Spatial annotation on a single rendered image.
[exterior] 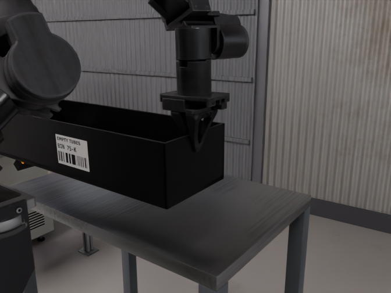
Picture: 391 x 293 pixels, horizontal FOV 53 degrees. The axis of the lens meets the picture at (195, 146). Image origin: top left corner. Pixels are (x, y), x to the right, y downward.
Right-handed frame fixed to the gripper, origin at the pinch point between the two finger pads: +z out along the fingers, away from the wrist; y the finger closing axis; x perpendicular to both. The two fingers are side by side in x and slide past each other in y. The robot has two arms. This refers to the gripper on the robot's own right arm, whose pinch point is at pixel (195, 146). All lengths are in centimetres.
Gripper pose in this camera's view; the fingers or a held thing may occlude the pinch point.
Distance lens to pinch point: 66.9
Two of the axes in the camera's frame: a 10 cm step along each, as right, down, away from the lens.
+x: -5.9, 2.4, -7.7
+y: -8.1, -1.5, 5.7
